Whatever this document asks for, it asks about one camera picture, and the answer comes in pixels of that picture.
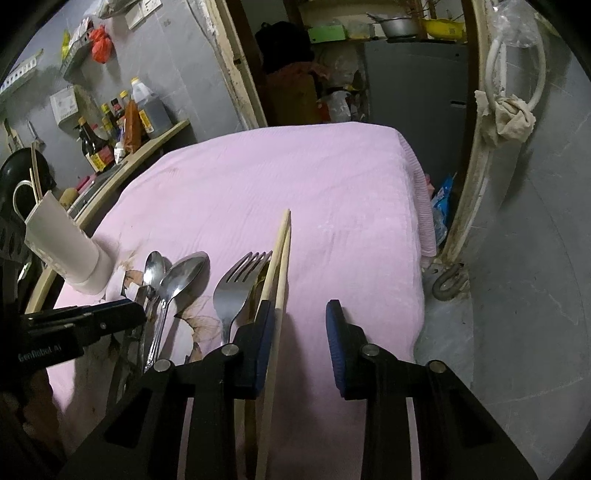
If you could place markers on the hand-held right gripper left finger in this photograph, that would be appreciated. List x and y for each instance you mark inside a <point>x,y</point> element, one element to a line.
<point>261,344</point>

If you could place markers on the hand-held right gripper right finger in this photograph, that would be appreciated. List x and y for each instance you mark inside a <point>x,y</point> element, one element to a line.
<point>334,350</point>

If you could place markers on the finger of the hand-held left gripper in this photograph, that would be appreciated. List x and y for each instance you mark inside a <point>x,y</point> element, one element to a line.
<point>117,323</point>
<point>111,308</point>

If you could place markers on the steel fork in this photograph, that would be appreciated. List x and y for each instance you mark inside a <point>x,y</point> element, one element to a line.
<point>231,295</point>

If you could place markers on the plain steel spoon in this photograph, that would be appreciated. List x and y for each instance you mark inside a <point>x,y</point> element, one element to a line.
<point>154,270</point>

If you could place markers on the white utensil holder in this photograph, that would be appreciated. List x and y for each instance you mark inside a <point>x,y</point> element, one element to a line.
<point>64,240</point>

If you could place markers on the metal shackle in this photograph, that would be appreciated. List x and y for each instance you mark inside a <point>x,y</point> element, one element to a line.
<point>444,286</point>

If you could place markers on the dark soy sauce bottle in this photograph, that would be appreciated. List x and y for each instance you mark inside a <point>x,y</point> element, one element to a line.
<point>94,150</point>

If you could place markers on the black wok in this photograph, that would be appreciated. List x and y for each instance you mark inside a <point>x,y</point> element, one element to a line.
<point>21,168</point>

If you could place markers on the pink floral cloth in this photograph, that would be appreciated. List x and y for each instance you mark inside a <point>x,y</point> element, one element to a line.
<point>300,175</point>

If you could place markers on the wooden counter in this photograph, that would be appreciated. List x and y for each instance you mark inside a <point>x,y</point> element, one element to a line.
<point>157,138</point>

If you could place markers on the orange sauce bottle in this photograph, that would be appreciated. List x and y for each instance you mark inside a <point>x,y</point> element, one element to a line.
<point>132,127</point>

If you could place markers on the yellow-capped bottle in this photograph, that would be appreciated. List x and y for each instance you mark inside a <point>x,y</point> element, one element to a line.
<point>108,124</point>

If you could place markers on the blue plastic packet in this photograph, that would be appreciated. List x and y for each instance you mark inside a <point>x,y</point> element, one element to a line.
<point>443,201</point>

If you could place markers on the red-capped dark bottle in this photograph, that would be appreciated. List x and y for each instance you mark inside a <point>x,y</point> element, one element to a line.
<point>117,113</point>

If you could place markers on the large dark oil bottle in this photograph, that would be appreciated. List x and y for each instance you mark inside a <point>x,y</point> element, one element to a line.
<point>152,110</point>

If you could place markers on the orange-brown bag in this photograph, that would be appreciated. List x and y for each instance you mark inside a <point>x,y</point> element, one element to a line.
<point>295,97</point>

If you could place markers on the red plastic bag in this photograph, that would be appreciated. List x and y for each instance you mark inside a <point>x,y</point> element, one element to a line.
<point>101,44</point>

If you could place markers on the grey cabinet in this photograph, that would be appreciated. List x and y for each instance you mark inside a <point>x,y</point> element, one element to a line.
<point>415,92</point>

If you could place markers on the beige rag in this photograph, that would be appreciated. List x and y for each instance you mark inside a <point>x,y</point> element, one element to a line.
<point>508,121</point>

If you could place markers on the black bag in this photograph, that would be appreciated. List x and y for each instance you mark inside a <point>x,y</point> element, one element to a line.
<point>281,46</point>

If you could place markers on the green box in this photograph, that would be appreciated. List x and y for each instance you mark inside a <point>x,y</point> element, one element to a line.
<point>328,33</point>

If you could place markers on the metal bowl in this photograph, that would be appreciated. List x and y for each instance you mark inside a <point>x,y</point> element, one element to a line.
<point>397,26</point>

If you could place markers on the yellow container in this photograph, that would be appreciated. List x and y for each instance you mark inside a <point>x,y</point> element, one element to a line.
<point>443,28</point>

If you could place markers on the clear plastic bag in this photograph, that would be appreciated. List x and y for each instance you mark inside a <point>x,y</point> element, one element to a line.
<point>517,23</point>

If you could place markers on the white wall box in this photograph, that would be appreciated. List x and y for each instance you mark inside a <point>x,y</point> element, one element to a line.
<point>64,104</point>

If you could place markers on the wooden door frame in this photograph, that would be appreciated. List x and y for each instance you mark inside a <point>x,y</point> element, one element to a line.
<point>235,69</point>

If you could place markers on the white wall socket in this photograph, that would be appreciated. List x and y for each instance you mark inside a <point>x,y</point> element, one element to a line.
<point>143,13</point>

